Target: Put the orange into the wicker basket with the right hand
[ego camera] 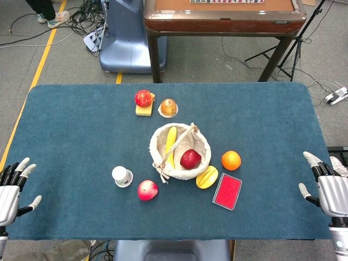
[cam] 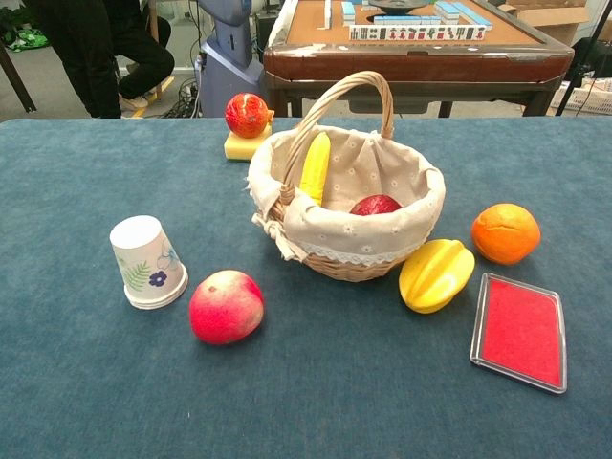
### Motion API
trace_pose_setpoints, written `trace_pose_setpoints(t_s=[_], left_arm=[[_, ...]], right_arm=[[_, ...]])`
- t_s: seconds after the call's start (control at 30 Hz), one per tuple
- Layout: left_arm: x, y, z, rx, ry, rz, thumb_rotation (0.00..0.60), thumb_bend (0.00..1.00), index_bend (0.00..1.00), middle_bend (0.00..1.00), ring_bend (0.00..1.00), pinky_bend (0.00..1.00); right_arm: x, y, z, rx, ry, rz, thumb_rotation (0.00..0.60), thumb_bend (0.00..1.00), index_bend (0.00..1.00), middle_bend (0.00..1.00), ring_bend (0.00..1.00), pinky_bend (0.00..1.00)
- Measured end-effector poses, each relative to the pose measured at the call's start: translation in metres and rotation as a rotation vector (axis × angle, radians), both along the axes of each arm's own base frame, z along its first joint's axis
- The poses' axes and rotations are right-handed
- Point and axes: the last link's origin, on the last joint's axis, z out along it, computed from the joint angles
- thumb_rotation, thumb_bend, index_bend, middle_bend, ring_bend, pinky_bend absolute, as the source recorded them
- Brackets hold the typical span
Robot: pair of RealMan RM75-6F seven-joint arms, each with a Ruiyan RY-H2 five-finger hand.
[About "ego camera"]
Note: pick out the pink-red apple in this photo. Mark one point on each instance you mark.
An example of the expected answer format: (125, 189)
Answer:
(147, 190)

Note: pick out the orange fruit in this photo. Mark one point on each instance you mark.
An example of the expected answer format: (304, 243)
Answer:
(231, 160)

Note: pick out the yellow banana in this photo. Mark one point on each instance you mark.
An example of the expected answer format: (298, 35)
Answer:
(170, 148)

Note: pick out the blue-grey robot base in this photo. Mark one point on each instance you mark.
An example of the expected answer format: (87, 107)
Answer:
(130, 40)

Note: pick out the brown mahjong table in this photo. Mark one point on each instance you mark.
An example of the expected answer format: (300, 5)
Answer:
(223, 21)

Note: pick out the white power strip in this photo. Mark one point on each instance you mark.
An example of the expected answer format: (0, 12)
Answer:
(93, 39)

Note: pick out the person's sneaker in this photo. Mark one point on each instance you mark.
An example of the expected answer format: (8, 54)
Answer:
(58, 19)

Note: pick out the dark red apple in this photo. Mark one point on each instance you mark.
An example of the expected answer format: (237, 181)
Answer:
(190, 159)

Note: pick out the white fabric-lined wicker basket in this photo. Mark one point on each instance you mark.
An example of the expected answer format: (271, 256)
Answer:
(180, 152)

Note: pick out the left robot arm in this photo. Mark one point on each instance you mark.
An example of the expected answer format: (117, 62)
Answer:
(2, 242)

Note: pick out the red pomegranate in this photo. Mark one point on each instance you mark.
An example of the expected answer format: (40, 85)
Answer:
(144, 98)

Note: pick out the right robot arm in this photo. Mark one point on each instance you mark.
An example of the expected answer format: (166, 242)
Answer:
(340, 239)

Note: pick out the yellow starfruit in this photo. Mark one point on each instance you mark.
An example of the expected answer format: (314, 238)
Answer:
(207, 177)

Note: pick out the white yogurt cup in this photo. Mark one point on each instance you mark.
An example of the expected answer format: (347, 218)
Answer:
(122, 176)

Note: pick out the orange jelly cup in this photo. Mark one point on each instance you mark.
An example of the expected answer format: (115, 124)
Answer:
(168, 108)

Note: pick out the blue-grey robot chassis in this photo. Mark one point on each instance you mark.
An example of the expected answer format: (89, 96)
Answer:
(171, 250)

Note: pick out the white foot pedal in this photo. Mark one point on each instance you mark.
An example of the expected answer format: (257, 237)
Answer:
(336, 95)

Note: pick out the black tripod stand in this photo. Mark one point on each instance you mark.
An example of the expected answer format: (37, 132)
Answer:
(296, 43)

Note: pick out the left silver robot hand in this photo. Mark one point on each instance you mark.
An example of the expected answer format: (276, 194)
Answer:
(8, 197)

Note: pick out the yellow sponge block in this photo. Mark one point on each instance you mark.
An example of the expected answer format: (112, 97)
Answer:
(143, 110)

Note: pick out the red card box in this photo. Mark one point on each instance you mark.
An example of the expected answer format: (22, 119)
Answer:
(227, 191)

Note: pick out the blue felt table mat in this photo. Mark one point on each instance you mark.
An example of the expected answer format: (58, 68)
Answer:
(81, 152)

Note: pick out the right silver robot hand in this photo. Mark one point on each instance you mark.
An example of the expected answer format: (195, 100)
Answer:
(333, 194)

